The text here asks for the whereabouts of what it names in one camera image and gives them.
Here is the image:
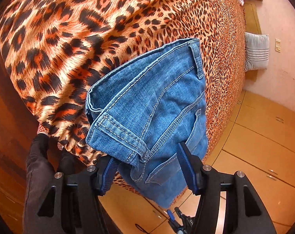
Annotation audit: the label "blue denim jeans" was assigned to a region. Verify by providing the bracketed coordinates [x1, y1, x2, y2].
[85, 38, 208, 208]

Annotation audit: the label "wooden wardrobe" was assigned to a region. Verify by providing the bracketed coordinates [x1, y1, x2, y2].
[100, 91, 295, 233]

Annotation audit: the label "red dotted slipper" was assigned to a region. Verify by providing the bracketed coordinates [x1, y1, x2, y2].
[37, 124, 49, 136]

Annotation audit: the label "grey striped cushion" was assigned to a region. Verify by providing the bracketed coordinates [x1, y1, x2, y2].
[245, 32, 269, 72]

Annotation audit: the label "leopard print bedspread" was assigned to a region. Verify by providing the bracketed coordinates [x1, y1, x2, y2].
[0, 0, 245, 164]

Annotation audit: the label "wall switch plate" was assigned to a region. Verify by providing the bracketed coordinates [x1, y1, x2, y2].
[275, 39, 281, 53]

